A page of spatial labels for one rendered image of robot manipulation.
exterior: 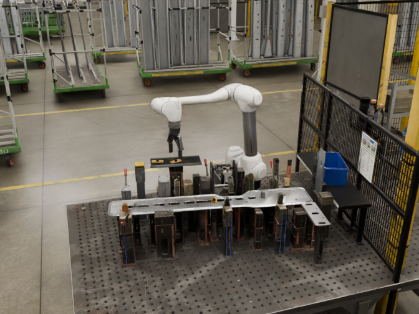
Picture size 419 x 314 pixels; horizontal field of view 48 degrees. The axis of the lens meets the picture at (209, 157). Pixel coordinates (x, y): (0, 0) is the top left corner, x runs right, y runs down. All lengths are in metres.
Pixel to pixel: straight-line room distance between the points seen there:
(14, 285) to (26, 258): 0.36
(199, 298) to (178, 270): 0.29
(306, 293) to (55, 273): 2.31
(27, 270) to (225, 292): 2.14
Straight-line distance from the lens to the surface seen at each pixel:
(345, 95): 5.77
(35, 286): 4.30
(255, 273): 3.05
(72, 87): 8.98
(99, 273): 3.11
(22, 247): 4.83
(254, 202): 3.20
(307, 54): 11.23
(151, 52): 9.87
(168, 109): 3.22
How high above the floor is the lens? 2.56
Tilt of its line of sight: 24 degrees down
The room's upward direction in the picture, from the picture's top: straight up
